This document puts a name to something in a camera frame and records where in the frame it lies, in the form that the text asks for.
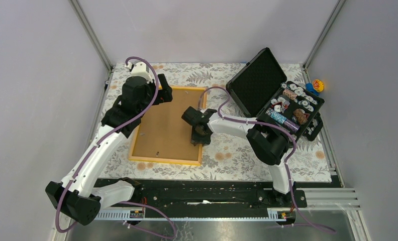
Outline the brown cardboard backing board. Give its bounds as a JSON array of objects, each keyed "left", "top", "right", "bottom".
[{"left": 132, "top": 88, "right": 206, "bottom": 162}]

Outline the yellow wooden picture frame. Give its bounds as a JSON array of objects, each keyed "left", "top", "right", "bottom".
[{"left": 128, "top": 85, "right": 209, "bottom": 167}]

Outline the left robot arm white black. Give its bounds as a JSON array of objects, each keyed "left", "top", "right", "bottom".
[{"left": 45, "top": 74, "right": 172, "bottom": 225}]

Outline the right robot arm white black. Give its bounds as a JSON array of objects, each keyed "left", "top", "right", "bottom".
[{"left": 181, "top": 106, "right": 298, "bottom": 208}]

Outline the floral patterned table mat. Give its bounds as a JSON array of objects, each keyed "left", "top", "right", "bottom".
[{"left": 100, "top": 63, "right": 331, "bottom": 183}]

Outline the black poker chip case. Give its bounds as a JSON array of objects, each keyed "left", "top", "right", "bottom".
[{"left": 226, "top": 47, "right": 324, "bottom": 141}]

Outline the blue white chip stack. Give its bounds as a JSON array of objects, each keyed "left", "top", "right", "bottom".
[{"left": 266, "top": 108, "right": 287, "bottom": 125}]

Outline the purple chip stack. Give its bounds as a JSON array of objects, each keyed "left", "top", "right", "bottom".
[{"left": 283, "top": 119, "right": 300, "bottom": 133}]

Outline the pink patterned chip stack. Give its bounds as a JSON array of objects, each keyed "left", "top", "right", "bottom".
[{"left": 282, "top": 89, "right": 297, "bottom": 100}]

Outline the brown chip stack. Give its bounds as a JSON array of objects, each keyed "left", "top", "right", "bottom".
[{"left": 293, "top": 109, "right": 308, "bottom": 125}]

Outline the blue toy piece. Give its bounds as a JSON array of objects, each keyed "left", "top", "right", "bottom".
[{"left": 306, "top": 83, "right": 317, "bottom": 95}]

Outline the yellow orange toy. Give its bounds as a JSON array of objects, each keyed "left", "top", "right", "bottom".
[{"left": 312, "top": 79, "right": 324, "bottom": 93}]

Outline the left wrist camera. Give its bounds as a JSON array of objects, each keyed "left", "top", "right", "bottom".
[{"left": 125, "top": 61, "right": 155, "bottom": 83}]

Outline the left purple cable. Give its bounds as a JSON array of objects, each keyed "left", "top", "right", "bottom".
[{"left": 55, "top": 56, "right": 179, "bottom": 239}]

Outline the purple cable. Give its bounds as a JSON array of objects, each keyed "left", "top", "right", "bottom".
[
  {"left": 55, "top": 56, "right": 179, "bottom": 239},
  {"left": 197, "top": 86, "right": 336, "bottom": 233}
]

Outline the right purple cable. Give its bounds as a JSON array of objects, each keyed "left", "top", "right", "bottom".
[{"left": 197, "top": 86, "right": 336, "bottom": 233}]

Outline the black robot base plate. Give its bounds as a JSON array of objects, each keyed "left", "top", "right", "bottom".
[{"left": 95, "top": 178, "right": 308, "bottom": 219}]

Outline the white slotted cable duct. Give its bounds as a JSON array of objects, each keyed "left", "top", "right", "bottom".
[{"left": 95, "top": 208, "right": 287, "bottom": 222}]

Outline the left aluminium corner post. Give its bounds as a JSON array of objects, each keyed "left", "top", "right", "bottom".
[{"left": 68, "top": 0, "right": 114, "bottom": 72}]

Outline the aluminium corner post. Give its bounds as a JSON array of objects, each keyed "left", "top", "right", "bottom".
[
  {"left": 68, "top": 0, "right": 114, "bottom": 72},
  {"left": 303, "top": 0, "right": 347, "bottom": 69}
]

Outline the right aluminium corner post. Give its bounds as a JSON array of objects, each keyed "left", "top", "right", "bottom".
[{"left": 303, "top": 0, "right": 347, "bottom": 69}]

